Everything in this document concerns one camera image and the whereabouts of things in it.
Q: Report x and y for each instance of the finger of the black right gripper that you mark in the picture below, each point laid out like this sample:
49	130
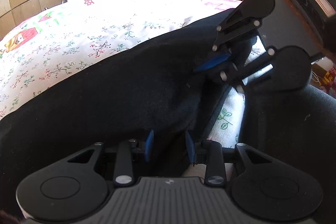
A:
286	69
242	23

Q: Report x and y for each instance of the floral bed quilt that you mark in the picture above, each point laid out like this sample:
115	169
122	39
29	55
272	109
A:
60	42

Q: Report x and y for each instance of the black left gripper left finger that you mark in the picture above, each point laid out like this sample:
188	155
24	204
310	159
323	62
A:
76	186

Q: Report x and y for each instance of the black pants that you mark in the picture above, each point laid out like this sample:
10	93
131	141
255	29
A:
148	88

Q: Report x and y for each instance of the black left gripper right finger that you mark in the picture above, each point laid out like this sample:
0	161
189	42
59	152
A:
259	184

